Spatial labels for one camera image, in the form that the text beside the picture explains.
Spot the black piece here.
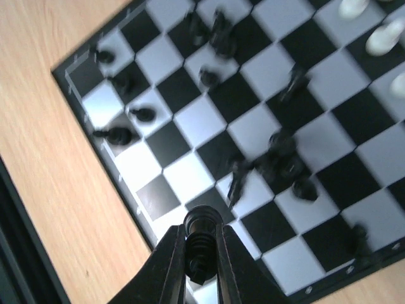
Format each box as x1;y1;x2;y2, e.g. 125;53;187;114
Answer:
184;205;223;285

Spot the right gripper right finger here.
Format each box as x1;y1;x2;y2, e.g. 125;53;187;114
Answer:
216;225;287;304

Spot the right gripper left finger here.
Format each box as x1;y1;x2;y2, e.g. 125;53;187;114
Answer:
109;224;185;304

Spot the black grey chess board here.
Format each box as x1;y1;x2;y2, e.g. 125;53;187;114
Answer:
53;1;404;302

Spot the black pawn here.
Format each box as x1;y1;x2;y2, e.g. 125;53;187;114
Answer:
95;50;115;64
128;108;156;122
92;127;132;146

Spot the white pawn piece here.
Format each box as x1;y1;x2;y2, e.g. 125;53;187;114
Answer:
365;18;404;56
338;0;370;20

